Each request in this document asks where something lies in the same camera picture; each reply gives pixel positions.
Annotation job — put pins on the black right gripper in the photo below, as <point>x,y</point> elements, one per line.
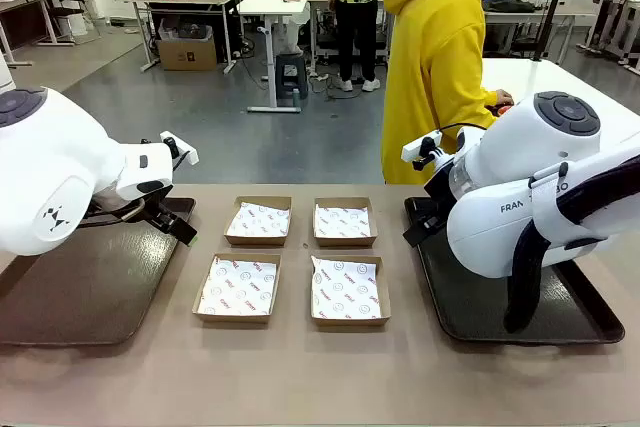
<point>439,197</point>

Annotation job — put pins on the black office chair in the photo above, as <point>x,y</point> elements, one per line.
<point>67,12</point>

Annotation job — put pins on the brown cardboard food box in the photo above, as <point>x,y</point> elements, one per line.
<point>257,242</point>
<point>350,322</point>
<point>345,243</point>
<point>232,319</point>

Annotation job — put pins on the black tripod pole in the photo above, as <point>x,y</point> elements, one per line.
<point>552,7</point>

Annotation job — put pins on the person's right hand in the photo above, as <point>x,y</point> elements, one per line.
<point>503,97</point>

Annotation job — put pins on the person's right forearm yellow sleeve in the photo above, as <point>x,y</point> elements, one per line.
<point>480,102</point>

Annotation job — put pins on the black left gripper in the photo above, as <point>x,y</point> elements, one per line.
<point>155,209</point>

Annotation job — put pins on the white standing desk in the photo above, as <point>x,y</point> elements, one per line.
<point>272,2</point>

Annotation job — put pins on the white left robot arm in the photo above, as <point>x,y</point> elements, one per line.
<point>50,172</point>

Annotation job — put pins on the person in yellow hoodie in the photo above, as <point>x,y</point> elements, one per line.
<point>430,72</point>

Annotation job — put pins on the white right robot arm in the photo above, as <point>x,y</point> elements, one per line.
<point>500,227</point>

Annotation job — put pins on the clear plastic bag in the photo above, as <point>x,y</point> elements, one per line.
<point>185,29</point>

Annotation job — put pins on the grey plastic stool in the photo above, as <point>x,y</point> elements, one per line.
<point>290,67</point>

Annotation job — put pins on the dark jacket pile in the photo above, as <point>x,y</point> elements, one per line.
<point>510,4</point>

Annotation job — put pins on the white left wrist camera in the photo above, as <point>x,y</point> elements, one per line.
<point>184,152</point>

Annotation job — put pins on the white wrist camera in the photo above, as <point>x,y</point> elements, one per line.
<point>184,152</point>
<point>417,147</point>

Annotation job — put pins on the grey background work desk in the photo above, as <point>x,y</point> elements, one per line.
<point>525,15</point>

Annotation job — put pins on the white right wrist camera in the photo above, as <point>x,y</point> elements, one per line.
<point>417,147</point>

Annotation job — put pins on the cardboard shipping box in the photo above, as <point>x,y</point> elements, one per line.
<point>187,54</point>

